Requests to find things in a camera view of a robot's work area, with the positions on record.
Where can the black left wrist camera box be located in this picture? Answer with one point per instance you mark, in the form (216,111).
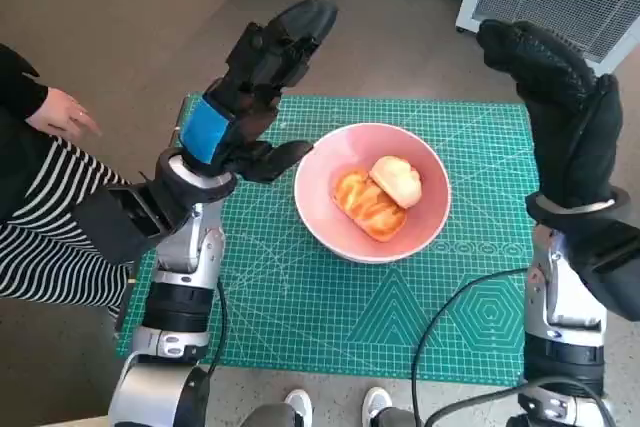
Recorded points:
(115,227)

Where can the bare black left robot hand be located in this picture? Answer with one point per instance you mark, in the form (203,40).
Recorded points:
(260,67)

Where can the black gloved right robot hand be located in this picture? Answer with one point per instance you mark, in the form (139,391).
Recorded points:
(570,137)

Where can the round toy bread bun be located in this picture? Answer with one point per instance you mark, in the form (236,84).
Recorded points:
(397,182)

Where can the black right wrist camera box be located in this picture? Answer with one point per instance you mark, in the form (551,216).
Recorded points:
(615,277)

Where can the person's hand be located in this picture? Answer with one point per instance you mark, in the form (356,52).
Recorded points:
(60,114)

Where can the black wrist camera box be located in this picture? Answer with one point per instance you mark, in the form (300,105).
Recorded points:
(115,227)
(615,277)

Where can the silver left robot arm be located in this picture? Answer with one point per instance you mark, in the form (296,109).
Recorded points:
(185,247)

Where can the person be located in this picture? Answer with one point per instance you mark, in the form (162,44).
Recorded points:
(50,227)
(297,402)

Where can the braided toy bread loaf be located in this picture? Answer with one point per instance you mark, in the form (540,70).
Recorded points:
(365,207)

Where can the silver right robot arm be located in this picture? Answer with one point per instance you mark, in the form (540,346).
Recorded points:
(565,307)

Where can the green cutting mat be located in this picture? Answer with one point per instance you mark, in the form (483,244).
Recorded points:
(310,307)

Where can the pink bowl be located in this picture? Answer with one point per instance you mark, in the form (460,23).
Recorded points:
(320,207)

